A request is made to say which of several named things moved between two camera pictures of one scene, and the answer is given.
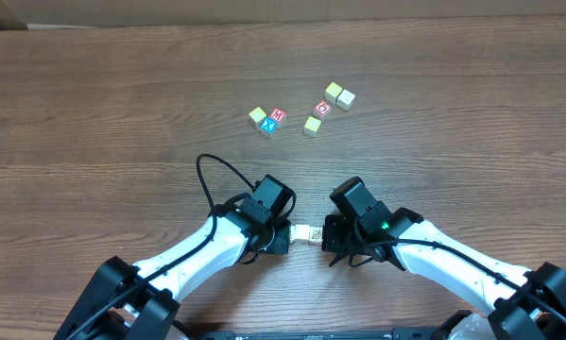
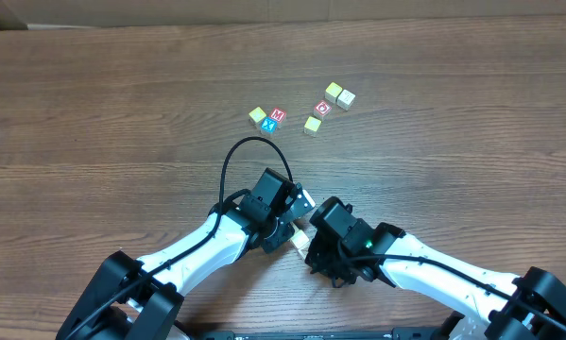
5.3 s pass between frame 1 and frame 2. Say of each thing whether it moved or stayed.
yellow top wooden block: stayed
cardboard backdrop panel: stayed
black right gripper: moved
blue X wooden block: stayed
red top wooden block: stayed
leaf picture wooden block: moved
